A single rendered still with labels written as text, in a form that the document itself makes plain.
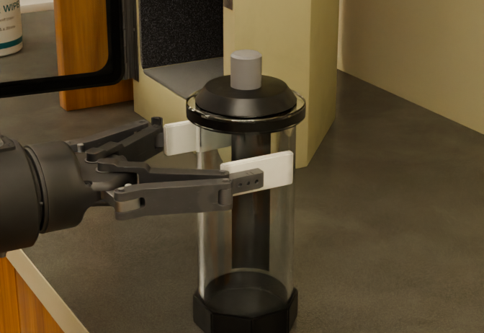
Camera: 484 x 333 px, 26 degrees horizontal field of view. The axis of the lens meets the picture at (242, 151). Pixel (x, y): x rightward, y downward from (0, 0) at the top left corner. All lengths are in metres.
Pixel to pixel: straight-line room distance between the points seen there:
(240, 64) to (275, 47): 0.40
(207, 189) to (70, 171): 0.11
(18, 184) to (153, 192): 0.11
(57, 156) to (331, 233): 0.44
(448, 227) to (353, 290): 0.20
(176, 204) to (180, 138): 0.15
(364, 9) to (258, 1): 0.53
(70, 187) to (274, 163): 0.18
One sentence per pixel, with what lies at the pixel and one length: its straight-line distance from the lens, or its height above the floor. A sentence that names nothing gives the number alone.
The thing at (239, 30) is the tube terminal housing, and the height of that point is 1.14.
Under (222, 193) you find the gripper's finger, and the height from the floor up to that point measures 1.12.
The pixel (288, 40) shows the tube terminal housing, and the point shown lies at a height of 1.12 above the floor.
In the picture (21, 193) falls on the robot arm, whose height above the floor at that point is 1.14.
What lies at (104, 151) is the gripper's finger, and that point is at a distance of 0.92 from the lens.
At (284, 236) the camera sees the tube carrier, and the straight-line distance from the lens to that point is 0.97.
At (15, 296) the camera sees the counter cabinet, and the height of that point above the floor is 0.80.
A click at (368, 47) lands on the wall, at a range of 1.80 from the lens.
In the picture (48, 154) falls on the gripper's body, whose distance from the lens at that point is 0.87.
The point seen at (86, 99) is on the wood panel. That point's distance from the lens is 1.64.
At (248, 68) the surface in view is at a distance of 0.92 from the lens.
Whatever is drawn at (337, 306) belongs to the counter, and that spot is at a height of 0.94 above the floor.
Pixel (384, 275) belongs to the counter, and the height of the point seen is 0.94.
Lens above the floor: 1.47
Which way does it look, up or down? 21 degrees down
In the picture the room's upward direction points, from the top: straight up
